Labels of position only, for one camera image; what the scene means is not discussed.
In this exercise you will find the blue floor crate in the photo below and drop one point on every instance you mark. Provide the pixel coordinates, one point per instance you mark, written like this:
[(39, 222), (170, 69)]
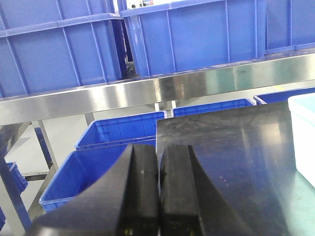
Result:
[(105, 170), (121, 130)]

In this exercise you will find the blue floor crate near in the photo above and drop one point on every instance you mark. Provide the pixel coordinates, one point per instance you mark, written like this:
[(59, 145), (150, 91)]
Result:
[(105, 170)]

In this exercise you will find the black platform plate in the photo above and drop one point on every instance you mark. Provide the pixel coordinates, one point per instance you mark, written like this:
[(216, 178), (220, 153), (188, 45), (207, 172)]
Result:
[(244, 167)]

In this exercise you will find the middle blue crate on shelf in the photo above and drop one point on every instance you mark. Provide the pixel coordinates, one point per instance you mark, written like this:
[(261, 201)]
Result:
[(192, 34)]

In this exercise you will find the stainless steel shelf rail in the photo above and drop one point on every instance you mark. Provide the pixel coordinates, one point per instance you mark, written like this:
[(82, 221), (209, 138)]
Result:
[(275, 69)]

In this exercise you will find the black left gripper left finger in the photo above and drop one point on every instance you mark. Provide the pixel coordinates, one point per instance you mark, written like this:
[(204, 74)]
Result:
[(123, 202)]

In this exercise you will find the blue floor crate far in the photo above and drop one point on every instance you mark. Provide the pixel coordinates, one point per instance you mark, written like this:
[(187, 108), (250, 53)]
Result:
[(121, 130)]

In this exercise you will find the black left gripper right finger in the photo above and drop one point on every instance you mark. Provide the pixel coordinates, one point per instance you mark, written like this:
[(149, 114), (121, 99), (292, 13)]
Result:
[(190, 204)]

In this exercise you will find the light blue plastic tub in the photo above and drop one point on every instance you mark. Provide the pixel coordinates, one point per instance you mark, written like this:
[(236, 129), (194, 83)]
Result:
[(302, 110)]

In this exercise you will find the blue crate on shelf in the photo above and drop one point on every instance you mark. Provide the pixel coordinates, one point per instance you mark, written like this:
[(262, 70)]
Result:
[(47, 45), (192, 34)]

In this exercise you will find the left blue crate on shelf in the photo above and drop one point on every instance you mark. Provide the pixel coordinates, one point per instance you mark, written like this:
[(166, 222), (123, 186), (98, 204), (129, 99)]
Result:
[(47, 45)]

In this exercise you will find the right blue crate with label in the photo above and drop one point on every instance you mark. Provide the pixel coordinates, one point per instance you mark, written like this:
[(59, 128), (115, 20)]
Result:
[(290, 25)]

